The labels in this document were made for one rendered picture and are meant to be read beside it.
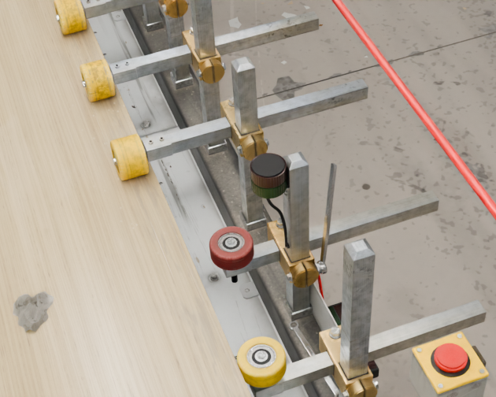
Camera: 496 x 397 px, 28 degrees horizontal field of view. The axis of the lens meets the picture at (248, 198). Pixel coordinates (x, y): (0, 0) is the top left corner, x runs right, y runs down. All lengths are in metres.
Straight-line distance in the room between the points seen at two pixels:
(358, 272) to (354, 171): 1.74
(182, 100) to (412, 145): 1.11
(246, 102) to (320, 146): 1.45
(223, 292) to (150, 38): 0.80
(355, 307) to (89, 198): 0.62
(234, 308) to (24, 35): 0.80
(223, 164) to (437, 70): 1.51
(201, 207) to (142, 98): 0.42
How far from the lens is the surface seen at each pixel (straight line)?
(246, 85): 1.81
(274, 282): 1.98
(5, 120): 2.11
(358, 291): 1.49
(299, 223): 1.72
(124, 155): 1.87
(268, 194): 1.62
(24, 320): 1.73
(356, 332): 1.57
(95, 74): 2.06
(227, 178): 2.18
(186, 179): 2.30
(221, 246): 1.78
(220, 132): 1.92
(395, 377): 2.70
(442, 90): 3.50
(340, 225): 1.86
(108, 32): 2.77
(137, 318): 1.70
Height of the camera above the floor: 2.25
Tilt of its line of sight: 46 degrees down
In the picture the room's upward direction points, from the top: 4 degrees counter-clockwise
